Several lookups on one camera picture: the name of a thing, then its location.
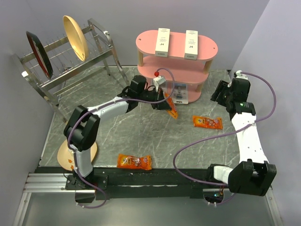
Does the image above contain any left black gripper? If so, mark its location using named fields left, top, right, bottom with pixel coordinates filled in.
left=137, top=87, right=172, bottom=111

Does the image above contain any orange razor bag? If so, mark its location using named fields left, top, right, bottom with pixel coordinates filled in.
left=117, top=154, right=152, bottom=170
left=192, top=115, right=223, bottom=129
left=164, top=92, right=178, bottom=119

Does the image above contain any blue razor blister pack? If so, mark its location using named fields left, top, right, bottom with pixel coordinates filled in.
left=160, top=81, right=168, bottom=95
left=172, top=83, right=189, bottom=105

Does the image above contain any pink three-tier shelf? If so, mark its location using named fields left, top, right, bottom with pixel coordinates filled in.
left=136, top=30, right=218, bottom=103

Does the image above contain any white razor box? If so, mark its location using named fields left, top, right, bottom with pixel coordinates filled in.
left=184, top=30, right=198, bottom=60
left=155, top=28, right=170, bottom=57

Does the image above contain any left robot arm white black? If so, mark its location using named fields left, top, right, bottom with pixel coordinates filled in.
left=63, top=72, right=172, bottom=189

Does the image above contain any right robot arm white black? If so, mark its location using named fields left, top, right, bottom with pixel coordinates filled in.
left=206, top=74, right=277, bottom=196

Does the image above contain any orange razor bag front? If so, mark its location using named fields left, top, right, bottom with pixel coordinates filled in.
left=117, top=154, right=152, bottom=170

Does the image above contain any metal dish rack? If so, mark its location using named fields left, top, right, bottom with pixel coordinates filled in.
left=12, top=18, right=129, bottom=122

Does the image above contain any yellow wooden plate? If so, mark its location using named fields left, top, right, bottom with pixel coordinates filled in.
left=63, top=15, right=89, bottom=61

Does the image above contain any bird painted wooden plate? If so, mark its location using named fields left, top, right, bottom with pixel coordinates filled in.
left=57, top=140, right=97, bottom=171

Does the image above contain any black red plate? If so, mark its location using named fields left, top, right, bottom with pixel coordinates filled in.
left=26, top=31, right=53, bottom=80

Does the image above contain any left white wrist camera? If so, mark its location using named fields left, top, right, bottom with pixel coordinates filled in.
left=152, top=71, right=166, bottom=92

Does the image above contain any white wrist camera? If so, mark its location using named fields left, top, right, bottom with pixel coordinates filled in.
left=152, top=71, right=166, bottom=92
left=234, top=70, right=248, bottom=80

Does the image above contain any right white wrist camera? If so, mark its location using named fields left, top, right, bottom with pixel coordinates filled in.
left=234, top=70, right=248, bottom=80

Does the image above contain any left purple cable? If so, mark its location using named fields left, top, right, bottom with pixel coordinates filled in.
left=67, top=67, right=175, bottom=209

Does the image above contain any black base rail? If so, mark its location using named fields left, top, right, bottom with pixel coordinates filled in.
left=35, top=164, right=238, bottom=203

